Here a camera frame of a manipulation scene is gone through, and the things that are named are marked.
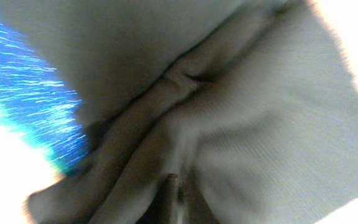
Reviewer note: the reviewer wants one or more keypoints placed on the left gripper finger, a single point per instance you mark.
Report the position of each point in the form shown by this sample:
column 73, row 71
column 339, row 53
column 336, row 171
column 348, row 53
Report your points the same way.
column 168, row 204

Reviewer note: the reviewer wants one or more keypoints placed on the black cloth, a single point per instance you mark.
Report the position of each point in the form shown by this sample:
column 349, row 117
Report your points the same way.
column 247, row 102

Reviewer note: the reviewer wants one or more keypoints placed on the sparkly blue green garment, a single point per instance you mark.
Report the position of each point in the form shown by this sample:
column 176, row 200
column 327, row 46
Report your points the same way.
column 36, row 105

